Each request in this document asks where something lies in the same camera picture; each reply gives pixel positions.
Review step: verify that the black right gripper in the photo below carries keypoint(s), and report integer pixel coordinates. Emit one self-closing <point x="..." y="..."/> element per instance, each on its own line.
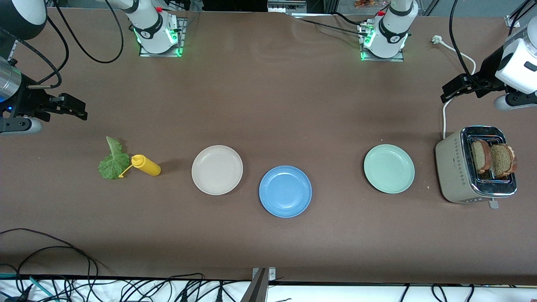
<point x="26" y="102"/>

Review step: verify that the yellow mustard squeeze bottle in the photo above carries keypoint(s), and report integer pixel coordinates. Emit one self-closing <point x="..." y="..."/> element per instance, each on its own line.
<point x="147" y="166"/>

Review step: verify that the orange snack packet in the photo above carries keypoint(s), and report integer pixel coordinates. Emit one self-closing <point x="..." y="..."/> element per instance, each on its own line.
<point x="369" y="3"/>

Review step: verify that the beige chrome toaster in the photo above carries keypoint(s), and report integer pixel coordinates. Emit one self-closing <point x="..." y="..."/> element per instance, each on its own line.
<point x="451" y="172"/>

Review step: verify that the green lettuce leaf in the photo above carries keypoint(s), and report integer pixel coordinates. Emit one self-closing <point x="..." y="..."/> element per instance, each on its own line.
<point x="113" y="165"/>

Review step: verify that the beige plate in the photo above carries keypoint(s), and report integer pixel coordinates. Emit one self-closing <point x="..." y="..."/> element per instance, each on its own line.
<point x="217" y="170"/>

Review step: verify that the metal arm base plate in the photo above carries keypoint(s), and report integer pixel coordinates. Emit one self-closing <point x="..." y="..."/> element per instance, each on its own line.
<point x="142" y="53"/>
<point x="398" y="59"/>

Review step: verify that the aluminium frame profile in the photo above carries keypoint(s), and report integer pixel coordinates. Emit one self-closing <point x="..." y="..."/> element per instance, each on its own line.
<point x="258" y="289"/>
<point x="514" y="21"/>

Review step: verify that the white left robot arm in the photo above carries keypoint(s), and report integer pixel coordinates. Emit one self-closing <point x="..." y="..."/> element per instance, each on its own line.
<point x="392" y="29"/>

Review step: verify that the brown bread slice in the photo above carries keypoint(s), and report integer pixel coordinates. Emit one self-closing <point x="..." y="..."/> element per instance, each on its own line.
<point x="502" y="160"/>
<point x="481" y="156"/>

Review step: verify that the green plate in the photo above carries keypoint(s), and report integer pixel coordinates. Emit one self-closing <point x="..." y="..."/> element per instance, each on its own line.
<point x="389" y="168"/>

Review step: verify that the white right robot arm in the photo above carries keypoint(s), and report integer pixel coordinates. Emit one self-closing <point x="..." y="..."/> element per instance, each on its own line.
<point x="151" y="23"/>

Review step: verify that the white power strip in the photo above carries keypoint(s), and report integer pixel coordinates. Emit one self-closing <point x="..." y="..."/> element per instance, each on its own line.
<point x="287" y="5"/>

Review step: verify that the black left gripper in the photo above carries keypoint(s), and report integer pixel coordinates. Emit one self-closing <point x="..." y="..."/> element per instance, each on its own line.
<point x="488" y="72"/>

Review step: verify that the blue plate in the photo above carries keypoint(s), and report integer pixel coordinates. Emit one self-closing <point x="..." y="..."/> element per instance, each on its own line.
<point x="285" y="191"/>

